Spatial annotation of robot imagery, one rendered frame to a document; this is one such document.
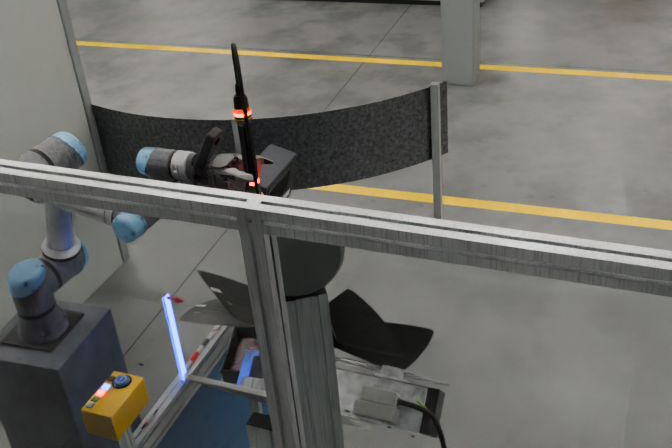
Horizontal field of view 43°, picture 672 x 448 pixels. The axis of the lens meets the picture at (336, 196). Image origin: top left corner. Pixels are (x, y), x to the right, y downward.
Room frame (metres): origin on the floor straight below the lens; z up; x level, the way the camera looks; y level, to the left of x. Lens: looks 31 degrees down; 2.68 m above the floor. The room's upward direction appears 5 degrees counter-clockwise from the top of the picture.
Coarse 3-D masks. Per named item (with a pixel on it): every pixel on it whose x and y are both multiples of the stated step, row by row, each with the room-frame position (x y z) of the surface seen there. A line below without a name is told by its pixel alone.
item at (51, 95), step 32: (0, 0) 3.69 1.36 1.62; (32, 0) 3.86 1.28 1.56; (64, 0) 4.04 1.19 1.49; (0, 32) 3.64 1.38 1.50; (32, 32) 3.81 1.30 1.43; (64, 32) 4.01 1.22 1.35; (0, 64) 3.59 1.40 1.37; (32, 64) 3.76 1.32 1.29; (64, 64) 3.95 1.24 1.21; (0, 96) 3.55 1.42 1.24; (32, 96) 3.71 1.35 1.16; (64, 96) 3.90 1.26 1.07; (0, 128) 3.50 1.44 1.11; (32, 128) 3.66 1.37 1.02; (64, 128) 3.85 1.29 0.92; (96, 128) 4.04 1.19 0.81; (96, 160) 4.00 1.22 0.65
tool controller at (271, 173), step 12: (264, 156) 2.73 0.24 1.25; (276, 156) 2.73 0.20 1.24; (288, 156) 2.74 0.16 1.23; (264, 168) 2.65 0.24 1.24; (276, 168) 2.66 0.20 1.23; (288, 168) 2.70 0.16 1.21; (264, 180) 2.58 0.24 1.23; (276, 180) 2.61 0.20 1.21; (288, 180) 2.73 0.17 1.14; (264, 192) 2.54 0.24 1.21; (276, 192) 2.63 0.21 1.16; (288, 192) 2.75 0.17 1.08
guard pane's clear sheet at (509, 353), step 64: (0, 256) 1.28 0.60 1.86; (64, 256) 1.22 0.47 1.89; (128, 256) 1.17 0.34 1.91; (192, 256) 1.12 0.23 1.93; (320, 256) 1.02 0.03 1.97; (384, 256) 0.98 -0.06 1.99; (0, 320) 1.31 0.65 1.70; (64, 320) 1.24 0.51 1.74; (128, 320) 1.18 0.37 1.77; (192, 320) 1.13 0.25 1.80; (320, 320) 1.03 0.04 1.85; (384, 320) 0.99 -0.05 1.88; (448, 320) 0.95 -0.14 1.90; (512, 320) 0.91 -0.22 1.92; (576, 320) 0.87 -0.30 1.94; (640, 320) 0.84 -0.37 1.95; (0, 384) 1.33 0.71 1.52; (64, 384) 1.26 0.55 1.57; (128, 384) 1.20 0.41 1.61; (192, 384) 1.14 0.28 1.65; (256, 384) 1.08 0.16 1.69; (320, 384) 1.03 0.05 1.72; (384, 384) 0.99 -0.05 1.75; (448, 384) 0.95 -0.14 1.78; (512, 384) 0.91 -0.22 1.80; (576, 384) 0.87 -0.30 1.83; (640, 384) 0.84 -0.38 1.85
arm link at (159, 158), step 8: (144, 152) 2.01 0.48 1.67; (152, 152) 2.00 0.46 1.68; (160, 152) 1.99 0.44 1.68; (168, 152) 1.99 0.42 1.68; (136, 160) 2.00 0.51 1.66; (144, 160) 1.99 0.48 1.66; (152, 160) 1.98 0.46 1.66; (160, 160) 1.97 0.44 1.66; (168, 160) 1.96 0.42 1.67; (144, 168) 1.98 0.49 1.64; (152, 168) 1.97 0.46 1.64; (160, 168) 1.96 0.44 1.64; (168, 168) 1.95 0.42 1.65; (152, 176) 1.98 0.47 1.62; (160, 176) 1.97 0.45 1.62; (168, 176) 1.96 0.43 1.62
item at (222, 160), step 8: (192, 160) 1.95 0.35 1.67; (208, 160) 1.93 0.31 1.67; (216, 160) 1.93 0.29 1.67; (224, 160) 1.93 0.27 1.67; (232, 160) 1.93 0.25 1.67; (192, 168) 1.94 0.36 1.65; (208, 168) 1.91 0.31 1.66; (216, 168) 1.90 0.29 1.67; (192, 176) 1.94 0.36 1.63; (200, 176) 1.94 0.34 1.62; (208, 176) 1.91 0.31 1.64; (216, 176) 1.90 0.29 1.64; (200, 184) 1.96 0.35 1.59; (208, 184) 1.95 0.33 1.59; (216, 184) 1.91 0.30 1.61; (224, 184) 1.89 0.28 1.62; (232, 184) 1.91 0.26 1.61
